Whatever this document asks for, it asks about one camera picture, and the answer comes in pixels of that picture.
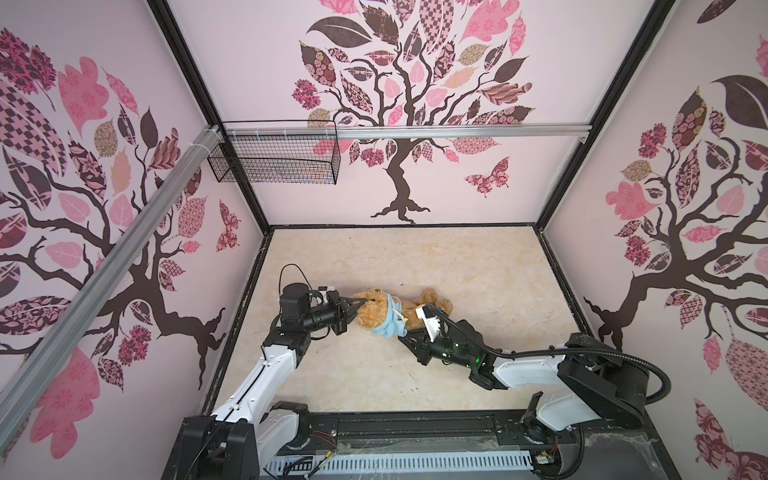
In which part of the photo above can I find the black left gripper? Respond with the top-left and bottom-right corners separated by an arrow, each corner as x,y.
303,290 -> 368,336

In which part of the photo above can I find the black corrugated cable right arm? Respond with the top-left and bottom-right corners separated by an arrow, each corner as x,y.
437,311 -> 672,406

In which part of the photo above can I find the white vented cable duct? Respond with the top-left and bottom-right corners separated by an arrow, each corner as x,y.
264,451 -> 533,479

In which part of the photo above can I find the black table edge rail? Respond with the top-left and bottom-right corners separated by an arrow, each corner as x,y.
270,410 -> 681,479

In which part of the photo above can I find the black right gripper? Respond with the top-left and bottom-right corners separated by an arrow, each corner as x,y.
398,326 -> 475,371

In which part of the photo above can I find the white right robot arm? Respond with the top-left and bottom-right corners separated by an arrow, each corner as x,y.
399,330 -> 650,432

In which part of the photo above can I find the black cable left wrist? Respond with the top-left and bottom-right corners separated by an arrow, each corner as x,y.
278,262 -> 316,295

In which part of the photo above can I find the aluminium rail back wall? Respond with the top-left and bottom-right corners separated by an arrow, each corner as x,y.
225,123 -> 592,140

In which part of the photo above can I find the aluminium rail left wall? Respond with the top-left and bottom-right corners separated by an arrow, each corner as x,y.
1,125 -> 223,448

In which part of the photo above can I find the light blue fleece hoodie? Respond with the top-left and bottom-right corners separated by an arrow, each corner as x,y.
371,294 -> 407,338

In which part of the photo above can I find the black left corner frame post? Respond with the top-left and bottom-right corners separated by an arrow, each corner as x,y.
147,0 -> 272,236

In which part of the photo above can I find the tan plush teddy bear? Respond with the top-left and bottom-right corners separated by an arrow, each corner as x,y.
353,288 -> 453,338

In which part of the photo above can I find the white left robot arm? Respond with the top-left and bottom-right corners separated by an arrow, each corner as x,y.
163,283 -> 366,479

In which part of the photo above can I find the black wire mesh basket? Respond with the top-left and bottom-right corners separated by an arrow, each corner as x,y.
208,120 -> 341,185

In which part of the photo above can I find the black corner frame post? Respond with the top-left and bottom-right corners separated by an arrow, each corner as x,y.
535,0 -> 678,233
147,0 -> 272,236

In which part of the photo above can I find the aluminium rail wall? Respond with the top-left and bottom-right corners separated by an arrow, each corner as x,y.
225,123 -> 592,140
1,125 -> 223,448

